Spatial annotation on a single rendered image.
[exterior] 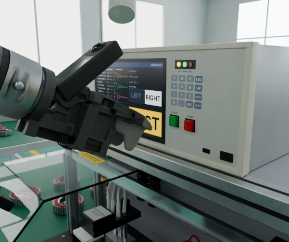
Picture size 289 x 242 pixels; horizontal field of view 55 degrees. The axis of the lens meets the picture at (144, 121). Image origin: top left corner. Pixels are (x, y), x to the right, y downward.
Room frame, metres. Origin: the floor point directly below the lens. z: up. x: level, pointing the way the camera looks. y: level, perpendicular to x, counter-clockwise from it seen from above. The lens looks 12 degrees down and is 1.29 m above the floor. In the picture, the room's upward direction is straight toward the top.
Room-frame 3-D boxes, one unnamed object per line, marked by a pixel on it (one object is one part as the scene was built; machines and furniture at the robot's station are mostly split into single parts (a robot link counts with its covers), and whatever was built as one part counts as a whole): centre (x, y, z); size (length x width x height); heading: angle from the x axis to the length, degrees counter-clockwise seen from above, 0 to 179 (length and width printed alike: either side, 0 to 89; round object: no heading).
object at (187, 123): (0.49, -0.08, 1.18); 0.02 x 0.01 x 0.02; 41
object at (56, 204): (0.96, 0.29, 0.77); 0.11 x 0.11 x 0.04
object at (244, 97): (0.70, -0.16, 1.22); 0.44 x 0.39 x 0.20; 41
